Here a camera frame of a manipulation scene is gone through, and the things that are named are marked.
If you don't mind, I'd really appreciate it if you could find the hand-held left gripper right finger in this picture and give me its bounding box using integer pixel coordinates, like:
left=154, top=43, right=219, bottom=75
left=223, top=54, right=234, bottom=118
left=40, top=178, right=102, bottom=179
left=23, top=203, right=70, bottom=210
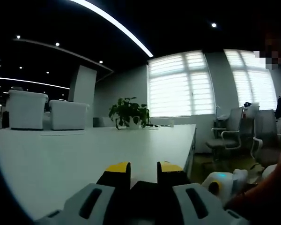
left=156, top=161, right=251, bottom=225

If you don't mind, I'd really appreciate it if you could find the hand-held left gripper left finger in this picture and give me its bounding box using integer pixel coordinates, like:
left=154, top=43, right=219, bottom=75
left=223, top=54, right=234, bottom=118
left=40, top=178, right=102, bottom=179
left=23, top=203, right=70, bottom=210
left=35, top=161, right=132, bottom=225

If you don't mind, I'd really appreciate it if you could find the black fixed fixture clamp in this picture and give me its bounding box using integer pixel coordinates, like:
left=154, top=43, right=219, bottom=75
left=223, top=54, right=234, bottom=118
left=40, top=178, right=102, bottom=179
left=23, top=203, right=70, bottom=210
left=121, top=180, right=170, bottom=225

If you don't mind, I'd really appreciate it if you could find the grey office chair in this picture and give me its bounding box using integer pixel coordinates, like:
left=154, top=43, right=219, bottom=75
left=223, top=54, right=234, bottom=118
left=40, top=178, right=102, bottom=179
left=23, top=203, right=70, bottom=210
left=206, top=106, right=245, bottom=163
left=250, top=109, right=281, bottom=167

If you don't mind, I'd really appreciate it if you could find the window with white blind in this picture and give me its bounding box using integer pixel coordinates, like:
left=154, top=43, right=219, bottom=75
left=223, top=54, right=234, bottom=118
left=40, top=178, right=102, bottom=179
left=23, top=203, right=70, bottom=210
left=147, top=50, right=216, bottom=118
left=223, top=48, right=278, bottom=111

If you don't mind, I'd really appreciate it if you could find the potted green plant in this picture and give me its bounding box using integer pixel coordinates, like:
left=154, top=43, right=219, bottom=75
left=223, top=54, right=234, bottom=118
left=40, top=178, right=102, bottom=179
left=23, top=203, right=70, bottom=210
left=108, top=97, right=151, bottom=130

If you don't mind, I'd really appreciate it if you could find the large white storage box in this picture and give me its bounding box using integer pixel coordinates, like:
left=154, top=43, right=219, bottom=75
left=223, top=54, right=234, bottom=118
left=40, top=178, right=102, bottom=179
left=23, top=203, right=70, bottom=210
left=8, top=89, right=49, bottom=130

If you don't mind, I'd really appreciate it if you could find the group of ceiling spotlights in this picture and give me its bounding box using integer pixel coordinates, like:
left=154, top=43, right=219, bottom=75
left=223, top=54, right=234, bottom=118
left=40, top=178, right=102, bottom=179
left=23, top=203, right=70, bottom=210
left=0, top=22, right=217, bottom=75

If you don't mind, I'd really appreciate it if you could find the curved ceiling light strip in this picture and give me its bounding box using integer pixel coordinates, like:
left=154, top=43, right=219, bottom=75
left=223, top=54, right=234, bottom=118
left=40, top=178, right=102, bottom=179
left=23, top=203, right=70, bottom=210
left=70, top=0, right=154, bottom=58

